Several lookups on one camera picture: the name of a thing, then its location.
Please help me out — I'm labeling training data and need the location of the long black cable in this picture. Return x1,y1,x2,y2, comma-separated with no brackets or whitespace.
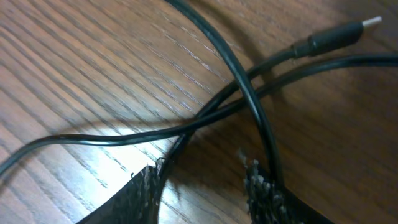
0,53,398,177

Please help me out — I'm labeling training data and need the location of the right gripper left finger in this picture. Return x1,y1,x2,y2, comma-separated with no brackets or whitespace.
78,158,165,224

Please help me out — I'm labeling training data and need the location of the black usb cable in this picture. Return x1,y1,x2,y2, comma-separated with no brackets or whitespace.
155,0,383,194

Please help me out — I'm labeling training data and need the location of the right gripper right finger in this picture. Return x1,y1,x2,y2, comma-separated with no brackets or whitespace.
238,149,332,224

